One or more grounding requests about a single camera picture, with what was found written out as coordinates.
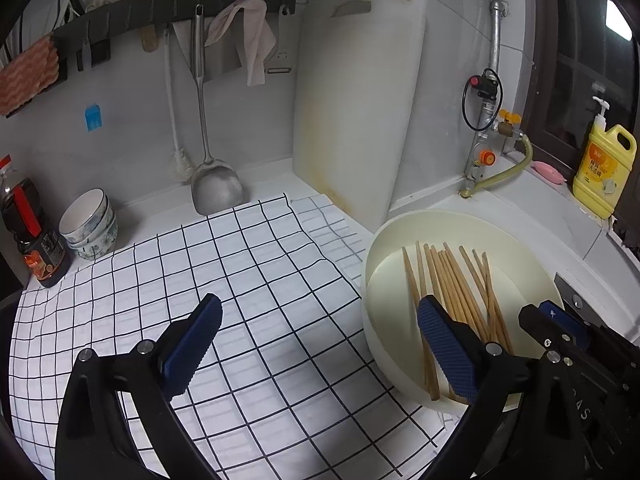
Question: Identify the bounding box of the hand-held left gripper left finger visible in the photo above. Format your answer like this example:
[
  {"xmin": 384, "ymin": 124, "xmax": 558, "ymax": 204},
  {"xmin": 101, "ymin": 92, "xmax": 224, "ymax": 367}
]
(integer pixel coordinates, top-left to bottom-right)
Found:
[{"xmin": 54, "ymin": 294, "xmax": 223, "ymax": 480}]

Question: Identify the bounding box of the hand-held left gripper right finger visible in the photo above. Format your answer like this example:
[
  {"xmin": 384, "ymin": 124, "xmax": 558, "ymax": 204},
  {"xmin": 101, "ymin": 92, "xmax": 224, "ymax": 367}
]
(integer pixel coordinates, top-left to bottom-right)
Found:
[{"xmin": 417, "ymin": 295, "xmax": 586, "ymax": 480}]

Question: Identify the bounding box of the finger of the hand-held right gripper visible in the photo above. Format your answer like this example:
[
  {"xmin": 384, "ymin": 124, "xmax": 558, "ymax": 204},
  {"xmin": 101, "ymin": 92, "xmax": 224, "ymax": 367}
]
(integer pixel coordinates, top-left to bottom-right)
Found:
[
  {"xmin": 517, "ymin": 304, "xmax": 568, "ymax": 361},
  {"xmin": 537, "ymin": 300, "xmax": 593, "ymax": 353}
]

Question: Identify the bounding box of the pile of wooden chopsticks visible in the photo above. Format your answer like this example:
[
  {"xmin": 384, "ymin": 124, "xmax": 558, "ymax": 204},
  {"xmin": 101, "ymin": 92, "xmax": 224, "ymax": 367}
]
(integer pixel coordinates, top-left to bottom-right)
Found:
[{"xmin": 402, "ymin": 241, "xmax": 516, "ymax": 403}]

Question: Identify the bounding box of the cream plastic basin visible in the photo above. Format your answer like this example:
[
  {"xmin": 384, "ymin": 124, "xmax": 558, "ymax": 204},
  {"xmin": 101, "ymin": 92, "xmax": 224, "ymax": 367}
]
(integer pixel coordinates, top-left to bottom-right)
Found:
[{"xmin": 361, "ymin": 210, "xmax": 571, "ymax": 413}]

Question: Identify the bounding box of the white black checked cloth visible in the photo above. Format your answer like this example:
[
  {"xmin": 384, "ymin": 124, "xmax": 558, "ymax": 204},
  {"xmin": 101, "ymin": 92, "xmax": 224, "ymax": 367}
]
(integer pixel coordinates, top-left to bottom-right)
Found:
[{"xmin": 7, "ymin": 192, "xmax": 466, "ymax": 480}]

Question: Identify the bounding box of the white floral bowl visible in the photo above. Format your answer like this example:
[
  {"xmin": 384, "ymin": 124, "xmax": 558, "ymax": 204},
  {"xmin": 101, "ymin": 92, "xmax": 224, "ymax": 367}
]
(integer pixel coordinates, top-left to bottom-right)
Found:
[
  {"xmin": 65, "ymin": 220, "xmax": 117, "ymax": 251},
  {"xmin": 70, "ymin": 232, "xmax": 118, "ymax": 261},
  {"xmin": 59, "ymin": 188, "xmax": 113, "ymax": 241}
]

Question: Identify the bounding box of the yellow detergent bottle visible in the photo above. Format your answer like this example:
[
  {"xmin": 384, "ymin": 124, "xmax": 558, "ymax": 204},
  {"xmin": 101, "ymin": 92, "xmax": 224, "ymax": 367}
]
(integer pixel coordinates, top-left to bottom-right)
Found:
[{"xmin": 572, "ymin": 96, "xmax": 638, "ymax": 220}]

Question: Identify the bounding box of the pink soap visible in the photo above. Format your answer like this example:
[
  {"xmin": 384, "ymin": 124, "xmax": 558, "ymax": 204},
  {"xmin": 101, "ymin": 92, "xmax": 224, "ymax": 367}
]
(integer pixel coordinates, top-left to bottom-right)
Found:
[{"xmin": 530, "ymin": 160, "xmax": 566, "ymax": 184}]

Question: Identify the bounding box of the metal spatula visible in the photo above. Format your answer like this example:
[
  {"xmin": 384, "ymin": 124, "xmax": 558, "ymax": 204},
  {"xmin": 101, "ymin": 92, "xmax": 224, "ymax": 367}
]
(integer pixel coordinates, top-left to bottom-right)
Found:
[{"xmin": 191, "ymin": 4, "xmax": 244, "ymax": 216}]

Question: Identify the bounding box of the dark soy sauce bottle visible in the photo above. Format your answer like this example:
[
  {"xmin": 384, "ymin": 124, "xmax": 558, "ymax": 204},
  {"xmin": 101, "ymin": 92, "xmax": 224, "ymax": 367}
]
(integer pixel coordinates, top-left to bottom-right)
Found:
[{"xmin": 0, "ymin": 155, "xmax": 71, "ymax": 289}]

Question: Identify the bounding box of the white dish brush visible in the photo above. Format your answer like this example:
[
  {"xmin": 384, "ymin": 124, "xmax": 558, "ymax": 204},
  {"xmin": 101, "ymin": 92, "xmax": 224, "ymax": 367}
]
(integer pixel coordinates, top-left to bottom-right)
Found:
[{"xmin": 162, "ymin": 30, "xmax": 196, "ymax": 184}]

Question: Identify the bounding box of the black valve with red knob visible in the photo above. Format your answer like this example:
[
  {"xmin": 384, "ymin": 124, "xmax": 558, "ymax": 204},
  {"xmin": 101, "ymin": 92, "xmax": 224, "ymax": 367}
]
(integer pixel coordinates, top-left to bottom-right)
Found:
[{"xmin": 461, "ymin": 69, "xmax": 502, "ymax": 132}]

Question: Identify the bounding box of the white cutting board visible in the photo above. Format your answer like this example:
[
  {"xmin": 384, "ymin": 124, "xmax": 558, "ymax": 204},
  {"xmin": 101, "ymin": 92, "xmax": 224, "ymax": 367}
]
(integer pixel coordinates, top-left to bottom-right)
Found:
[{"xmin": 292, "ymin": 0, "xmax": 431, "ymax": 231}]

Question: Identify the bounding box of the grey water pipe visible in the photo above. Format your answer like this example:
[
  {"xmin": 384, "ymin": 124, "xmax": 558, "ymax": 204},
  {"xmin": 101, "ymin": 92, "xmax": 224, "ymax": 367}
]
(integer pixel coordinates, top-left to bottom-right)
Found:
[{"xmin": 459, "ymin": 0, "xmax": 506, "ymax": 198}]

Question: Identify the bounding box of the orange dish rag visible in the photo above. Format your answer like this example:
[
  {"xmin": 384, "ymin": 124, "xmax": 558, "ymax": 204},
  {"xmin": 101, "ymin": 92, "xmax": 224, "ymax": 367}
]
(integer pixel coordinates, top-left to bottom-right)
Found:
[{"xmin": 0, "ymin": 34, "xmax": 60, "ymax": 118}]

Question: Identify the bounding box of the beige hanging cloth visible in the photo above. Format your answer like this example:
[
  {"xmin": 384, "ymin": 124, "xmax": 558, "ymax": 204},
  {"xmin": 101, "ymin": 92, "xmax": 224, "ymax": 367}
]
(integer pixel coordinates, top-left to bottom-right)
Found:
[{"xmin": 204, "ymin": 0, "xmax": 277, "ymax": 87}]

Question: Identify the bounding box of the yellowish hose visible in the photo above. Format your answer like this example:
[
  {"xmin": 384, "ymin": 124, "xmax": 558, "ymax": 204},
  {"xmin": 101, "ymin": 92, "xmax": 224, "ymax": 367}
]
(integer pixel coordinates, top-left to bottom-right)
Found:
[{"xmin": 470, "ymin": 132, "xmax": 535, "ymax": 196}]

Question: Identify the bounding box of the brass valve yellow handle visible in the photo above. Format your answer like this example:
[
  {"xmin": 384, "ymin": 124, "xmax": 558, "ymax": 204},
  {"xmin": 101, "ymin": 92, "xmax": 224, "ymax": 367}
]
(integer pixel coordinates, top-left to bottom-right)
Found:
[{"xmin": 492, "ymin": 109, "xmax": 523, "ymax": 138}]

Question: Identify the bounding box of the dark window frame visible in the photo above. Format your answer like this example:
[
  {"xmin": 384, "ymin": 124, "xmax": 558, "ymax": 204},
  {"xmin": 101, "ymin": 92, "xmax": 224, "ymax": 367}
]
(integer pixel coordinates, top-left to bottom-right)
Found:
[{"xmin": 520, "ymin": 0, "xmax": 640, "ymax": 241}]

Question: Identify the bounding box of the black wall rack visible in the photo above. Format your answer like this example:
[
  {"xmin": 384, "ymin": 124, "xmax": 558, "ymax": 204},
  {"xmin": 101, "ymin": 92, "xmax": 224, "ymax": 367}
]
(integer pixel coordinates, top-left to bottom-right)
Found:
[{"xmin": 47, "ymin": 0, "xmax": 298, "ymax": 83}]

